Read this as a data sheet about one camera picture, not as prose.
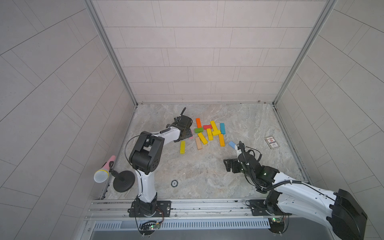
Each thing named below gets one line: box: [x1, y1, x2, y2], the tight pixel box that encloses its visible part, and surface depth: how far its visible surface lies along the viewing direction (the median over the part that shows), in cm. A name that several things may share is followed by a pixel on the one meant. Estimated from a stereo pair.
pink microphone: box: [93, 155, 116, 184], surface depth 59 cm
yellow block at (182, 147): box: [180, 140, 186, 154], surface depth 93 cm
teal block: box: [220, 122, 226, 135], surface depth 104 cm
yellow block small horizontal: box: [212, 130, 221, 136], surface depth 101 cm
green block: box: [194, 127, 204, 133], surface depth 104 cm
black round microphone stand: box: [109, 168, 136, 193], surface depth 78 cm
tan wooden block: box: [195, 136, 203, 150], surface depth 96 cm
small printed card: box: [264, 136, 280, 150], surface depth 95 cm
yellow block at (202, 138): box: [197, 132, 208, 145], surface depth 98 cm
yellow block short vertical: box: [206, 128, 214, 141], surface depth 99 cm
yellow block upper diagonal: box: [210, 120, 218, 131], surface depth 104 cm
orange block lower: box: [218, 134, 226, 147], surface depth 98 cm
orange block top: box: [196, 118, 202, 129], surface depth 107 cm
